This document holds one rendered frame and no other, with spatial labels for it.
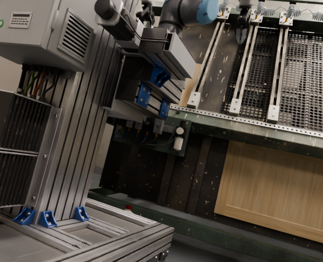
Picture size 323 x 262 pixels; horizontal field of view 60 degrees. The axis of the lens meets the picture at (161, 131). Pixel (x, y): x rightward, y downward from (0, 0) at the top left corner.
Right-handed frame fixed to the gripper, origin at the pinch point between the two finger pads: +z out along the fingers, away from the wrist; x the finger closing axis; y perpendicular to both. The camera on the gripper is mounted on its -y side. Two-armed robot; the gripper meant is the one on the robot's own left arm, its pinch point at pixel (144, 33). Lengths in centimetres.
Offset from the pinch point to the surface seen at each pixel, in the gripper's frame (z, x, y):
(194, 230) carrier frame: 112, -62, -46
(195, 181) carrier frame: 95, -52, -18
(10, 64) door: 54, 286, 93
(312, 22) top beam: -11, -103, 92
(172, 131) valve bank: 57, -37, -29
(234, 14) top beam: -16, -42, 82
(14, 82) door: 82, 286, 96
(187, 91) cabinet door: 39, -33, 5
